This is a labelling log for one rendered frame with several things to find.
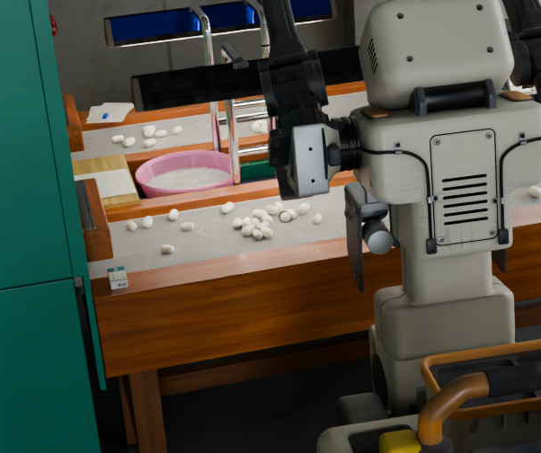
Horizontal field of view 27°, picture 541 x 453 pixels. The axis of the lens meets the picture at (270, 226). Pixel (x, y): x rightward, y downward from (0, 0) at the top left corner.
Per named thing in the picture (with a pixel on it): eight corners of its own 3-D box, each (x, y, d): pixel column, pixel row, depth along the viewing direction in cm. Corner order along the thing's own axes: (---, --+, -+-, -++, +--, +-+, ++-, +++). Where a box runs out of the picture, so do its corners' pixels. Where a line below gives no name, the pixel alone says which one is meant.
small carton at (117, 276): (128, 287, 224) (127, 278, 223) (110, 289, 224) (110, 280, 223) (125, 274, 230) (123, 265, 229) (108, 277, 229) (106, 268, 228)
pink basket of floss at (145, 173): (263, 193, 287) (261, 159, 283) (201, 233, 267) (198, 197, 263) (182, 177, 301) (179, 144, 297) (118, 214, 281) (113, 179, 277)
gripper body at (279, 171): (273, 171, 232) (279, 158, 225) (320, 163, 234) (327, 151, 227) (279, 199, 230) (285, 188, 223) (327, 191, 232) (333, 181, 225)
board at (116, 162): (140, 204, 263) (139, 199, 262) (77, 214, 260) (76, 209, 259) (123, 157, 292) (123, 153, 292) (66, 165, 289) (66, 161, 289)
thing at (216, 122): (285, 173, 298) (274, 9, 280) (212, 184, 295) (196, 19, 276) (268, 149, 315) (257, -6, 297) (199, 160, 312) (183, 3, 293)
